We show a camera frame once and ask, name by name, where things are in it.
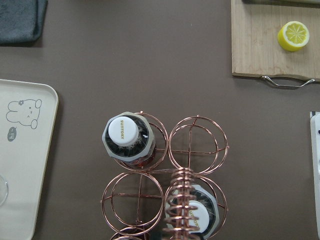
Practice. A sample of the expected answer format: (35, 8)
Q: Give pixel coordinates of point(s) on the half lemon slice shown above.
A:
(293, 36)

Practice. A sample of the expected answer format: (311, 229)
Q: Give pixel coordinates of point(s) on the copper wire bottle basket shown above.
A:
(133, 202)

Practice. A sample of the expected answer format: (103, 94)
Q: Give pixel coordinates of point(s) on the clear wine glass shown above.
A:
(4, 190)

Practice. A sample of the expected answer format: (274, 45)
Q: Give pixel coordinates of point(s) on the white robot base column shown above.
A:
(315, 146)

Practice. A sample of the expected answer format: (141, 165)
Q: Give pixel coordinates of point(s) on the tea bottle middle of basket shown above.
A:
(129, 138)

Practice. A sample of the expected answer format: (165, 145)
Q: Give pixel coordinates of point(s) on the tea bottle of basket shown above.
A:
(192, 214)
(129, 138)

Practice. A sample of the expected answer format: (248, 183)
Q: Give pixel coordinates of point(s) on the wooden cutting board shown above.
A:
(255, 49)

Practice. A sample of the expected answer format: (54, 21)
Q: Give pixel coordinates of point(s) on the tea bottle front of basket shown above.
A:
(192, 214)

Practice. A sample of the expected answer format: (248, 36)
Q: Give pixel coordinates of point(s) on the cream rectangular tray plate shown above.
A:
(27, 118)

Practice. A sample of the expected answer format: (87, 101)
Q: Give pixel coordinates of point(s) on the dark grey folded cloth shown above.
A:
(21, 21)

